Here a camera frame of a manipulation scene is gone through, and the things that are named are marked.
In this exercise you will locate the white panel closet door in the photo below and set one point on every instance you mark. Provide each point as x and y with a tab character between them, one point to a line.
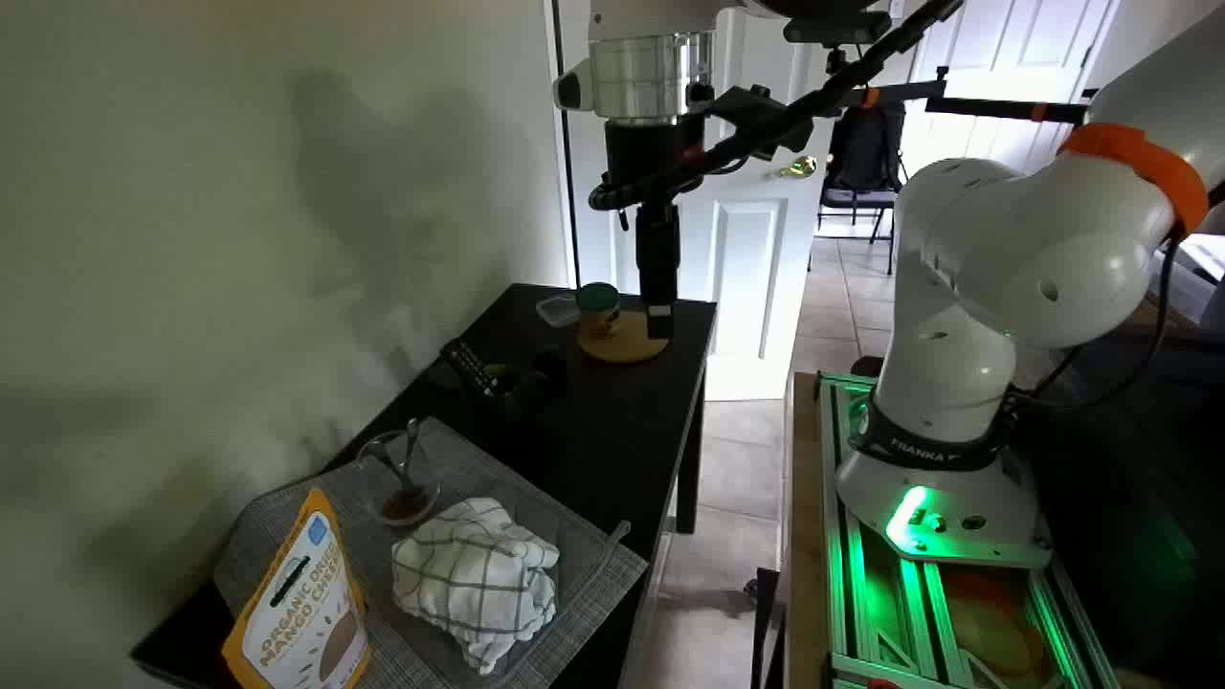
1007	52

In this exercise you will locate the black backpack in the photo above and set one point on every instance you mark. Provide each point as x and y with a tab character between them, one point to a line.
865	145

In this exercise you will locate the green cup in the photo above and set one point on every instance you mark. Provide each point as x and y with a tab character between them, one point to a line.
596	301

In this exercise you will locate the metal spoon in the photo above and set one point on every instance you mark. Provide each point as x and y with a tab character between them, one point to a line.
412	452

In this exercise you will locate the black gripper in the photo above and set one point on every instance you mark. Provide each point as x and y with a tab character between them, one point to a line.
653	159

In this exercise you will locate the orange food packet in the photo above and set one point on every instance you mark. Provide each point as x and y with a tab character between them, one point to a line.
297	615

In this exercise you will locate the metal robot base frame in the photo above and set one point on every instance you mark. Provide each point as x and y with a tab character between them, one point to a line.
893	598

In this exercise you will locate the white checked cloth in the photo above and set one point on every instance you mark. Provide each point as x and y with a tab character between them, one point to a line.
476	579

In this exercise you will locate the grey place mat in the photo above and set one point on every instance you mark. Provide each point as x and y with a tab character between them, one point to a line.
578	579

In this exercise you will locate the brown round mat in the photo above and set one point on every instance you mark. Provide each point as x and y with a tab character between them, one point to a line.
621	342

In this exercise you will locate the small black flat object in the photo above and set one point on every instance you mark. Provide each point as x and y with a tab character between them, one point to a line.
460	361

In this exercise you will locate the black table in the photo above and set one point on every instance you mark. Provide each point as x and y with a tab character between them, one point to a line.
612	421

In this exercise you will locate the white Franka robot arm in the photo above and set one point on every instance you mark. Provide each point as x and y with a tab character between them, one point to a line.
996	268

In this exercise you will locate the dark folding chair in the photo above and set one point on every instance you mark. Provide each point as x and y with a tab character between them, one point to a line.
857	210

